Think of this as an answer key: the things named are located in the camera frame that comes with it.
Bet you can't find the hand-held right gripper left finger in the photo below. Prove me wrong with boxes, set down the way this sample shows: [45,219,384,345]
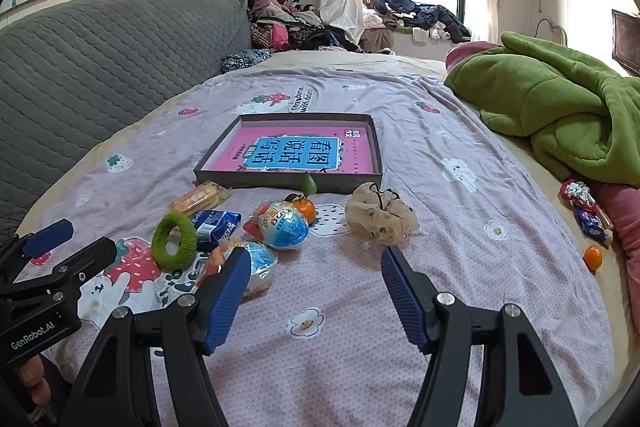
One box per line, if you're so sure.
[60,247,253,427]

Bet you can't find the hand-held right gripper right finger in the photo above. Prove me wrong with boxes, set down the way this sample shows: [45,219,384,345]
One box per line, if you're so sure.
[380,246,581,427]

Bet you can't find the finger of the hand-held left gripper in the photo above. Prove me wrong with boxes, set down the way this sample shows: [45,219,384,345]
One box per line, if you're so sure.
[0,236,119,304]
[0,218,76,285]

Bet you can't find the blue red toy egg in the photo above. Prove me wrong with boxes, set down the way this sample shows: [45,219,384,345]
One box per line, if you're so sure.
[245,201,311,251]
[197,237,279,300]

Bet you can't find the green hair scrunchie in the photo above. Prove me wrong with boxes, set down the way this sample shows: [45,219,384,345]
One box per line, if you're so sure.
[151,212,199,272]

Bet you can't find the blue snack packet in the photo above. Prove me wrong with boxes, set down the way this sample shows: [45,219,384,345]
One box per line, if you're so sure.
[190,208,242,252]

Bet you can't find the mandarin with green leaf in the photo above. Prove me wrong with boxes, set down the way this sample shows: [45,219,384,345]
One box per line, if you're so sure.
[284,173,319,225]

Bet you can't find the shallow grey cardboard box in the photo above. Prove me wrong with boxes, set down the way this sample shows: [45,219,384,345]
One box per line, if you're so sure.
[193,113,385,195]

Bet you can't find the person's left hand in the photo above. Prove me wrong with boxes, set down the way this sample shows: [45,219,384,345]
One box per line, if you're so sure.
[14,353,53,410]

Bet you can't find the printed mauve bedsheet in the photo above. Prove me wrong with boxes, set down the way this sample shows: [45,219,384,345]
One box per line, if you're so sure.
[15,69,617,427]

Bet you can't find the pink blue book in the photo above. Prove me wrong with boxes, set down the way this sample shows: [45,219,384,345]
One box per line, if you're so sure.
[205,124,378,176]

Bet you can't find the grey quilted headboard cover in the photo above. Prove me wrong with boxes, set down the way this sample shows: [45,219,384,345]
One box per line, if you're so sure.
[0,0,253,238]

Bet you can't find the small leafless mandarin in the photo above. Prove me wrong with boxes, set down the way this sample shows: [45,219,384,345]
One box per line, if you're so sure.
[583,245,604,272]

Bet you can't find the red white candy packet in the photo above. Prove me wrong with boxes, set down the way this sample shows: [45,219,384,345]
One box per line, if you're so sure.
[559,179,596,208]

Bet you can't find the blue candy packet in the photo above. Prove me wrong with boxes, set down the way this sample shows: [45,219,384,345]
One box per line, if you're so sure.
[575,206,614,249]

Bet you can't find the pink quilt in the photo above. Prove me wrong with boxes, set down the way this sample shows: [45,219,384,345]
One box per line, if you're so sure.
[597,182,640,280]

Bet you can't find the dark floral cloth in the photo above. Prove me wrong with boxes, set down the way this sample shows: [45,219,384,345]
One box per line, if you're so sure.
[220,49,272,76]

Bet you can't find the green fleece blanket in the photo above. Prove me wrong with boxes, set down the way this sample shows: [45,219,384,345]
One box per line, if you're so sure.
[443,32,640,188]

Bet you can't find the pink cloth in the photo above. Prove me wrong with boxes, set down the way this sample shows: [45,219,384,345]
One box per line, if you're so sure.
[445,41,505,75]

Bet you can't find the pile of mixed clothes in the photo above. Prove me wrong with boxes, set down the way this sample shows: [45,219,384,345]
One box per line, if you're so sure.
[247,0,366,54]

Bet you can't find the pile of dark clothes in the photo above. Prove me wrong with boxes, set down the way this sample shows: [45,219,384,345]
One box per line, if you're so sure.
[362,0,473,45]

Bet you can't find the dark framed screen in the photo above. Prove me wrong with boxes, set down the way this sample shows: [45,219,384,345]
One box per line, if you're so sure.
[611,9,640,78]

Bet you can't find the white wall cable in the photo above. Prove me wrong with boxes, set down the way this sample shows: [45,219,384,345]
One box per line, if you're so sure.
[535,18,568,48]

